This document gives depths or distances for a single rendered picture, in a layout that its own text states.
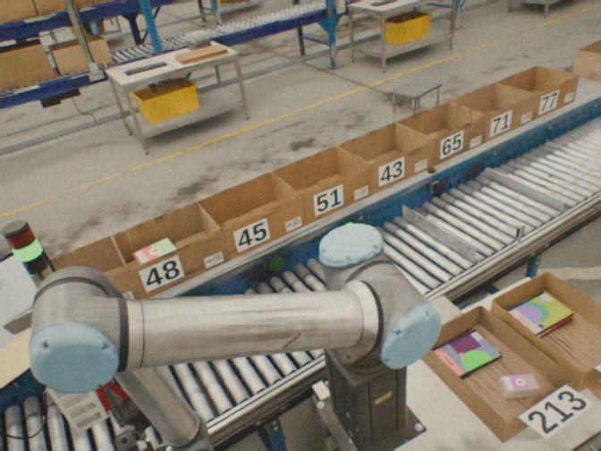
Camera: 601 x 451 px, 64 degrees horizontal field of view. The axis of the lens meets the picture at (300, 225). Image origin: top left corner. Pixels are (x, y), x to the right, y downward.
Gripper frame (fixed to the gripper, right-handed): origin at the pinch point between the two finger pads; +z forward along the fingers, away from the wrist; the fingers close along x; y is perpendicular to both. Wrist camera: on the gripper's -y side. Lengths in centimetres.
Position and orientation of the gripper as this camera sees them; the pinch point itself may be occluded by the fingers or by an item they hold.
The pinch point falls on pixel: (134, 443)
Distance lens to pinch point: 152.4
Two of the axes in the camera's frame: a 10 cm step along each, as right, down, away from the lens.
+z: -3.9, 0.2, 9.2
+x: 8.4, -3.9, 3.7
